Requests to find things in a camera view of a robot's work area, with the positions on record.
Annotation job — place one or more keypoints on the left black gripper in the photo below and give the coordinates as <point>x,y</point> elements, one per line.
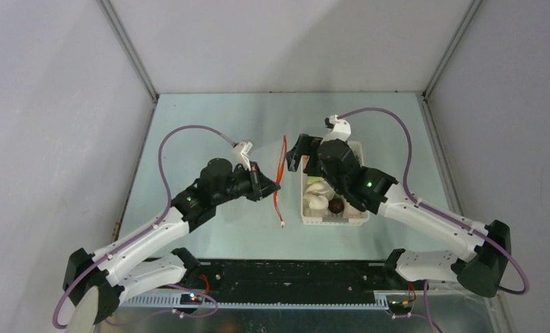
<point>261,186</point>

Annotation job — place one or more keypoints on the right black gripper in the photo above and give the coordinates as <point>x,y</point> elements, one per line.
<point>306,150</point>

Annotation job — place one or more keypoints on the clear zip top bag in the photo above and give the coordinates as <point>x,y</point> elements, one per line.
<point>274,154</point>

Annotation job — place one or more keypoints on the dark brown mushroom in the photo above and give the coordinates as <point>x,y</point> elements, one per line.
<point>336,206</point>

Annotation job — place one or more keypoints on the green bok choy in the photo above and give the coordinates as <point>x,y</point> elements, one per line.
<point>355,211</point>

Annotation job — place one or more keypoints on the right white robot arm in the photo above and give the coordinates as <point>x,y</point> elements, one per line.
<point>477,254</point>

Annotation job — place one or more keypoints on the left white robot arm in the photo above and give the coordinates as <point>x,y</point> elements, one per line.
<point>98,283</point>

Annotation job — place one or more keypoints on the pale green cabbage leaf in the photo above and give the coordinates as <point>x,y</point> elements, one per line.
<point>313,179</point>

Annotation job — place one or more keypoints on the white plastic basket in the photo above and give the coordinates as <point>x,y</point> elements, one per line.
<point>331,219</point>

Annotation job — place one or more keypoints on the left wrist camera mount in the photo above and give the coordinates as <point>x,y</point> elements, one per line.
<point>241,154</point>

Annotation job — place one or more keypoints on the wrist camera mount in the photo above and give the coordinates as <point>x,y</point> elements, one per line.
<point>339,129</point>
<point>241,154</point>

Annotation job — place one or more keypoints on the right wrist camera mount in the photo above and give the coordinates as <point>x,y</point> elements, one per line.
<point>339,129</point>

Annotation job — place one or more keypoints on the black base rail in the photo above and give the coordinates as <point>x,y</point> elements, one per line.
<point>293,282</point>

